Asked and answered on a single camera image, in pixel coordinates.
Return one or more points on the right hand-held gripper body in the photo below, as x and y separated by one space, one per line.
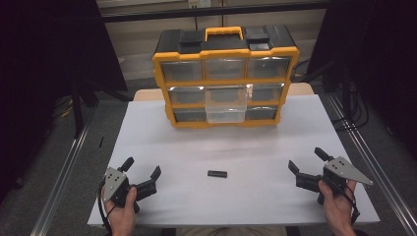
344 168

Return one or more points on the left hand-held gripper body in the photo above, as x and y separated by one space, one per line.
115 183

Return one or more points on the person's left hand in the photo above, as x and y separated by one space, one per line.
123 218

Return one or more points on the person's right hand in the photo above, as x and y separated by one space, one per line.
339 209

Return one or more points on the small black floor piece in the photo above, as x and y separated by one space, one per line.
101 142

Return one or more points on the small black rectangular stick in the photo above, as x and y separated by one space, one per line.
217 174

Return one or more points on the white table cover sheet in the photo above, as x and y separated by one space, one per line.
229 154

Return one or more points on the black metal stand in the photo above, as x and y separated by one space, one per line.
78 108

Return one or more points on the clear plastic drawer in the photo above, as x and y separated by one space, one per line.
226 108

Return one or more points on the dark curtain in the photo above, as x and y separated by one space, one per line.
377 49
42 65

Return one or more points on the yellow and black organizer case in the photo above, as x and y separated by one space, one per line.
226 52

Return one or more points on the black horizontal bar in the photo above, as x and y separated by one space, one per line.
213 11

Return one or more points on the aluminium frame rail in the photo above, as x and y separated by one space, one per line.
69 164
370 157

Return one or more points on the white wall outlet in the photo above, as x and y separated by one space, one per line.
199 3

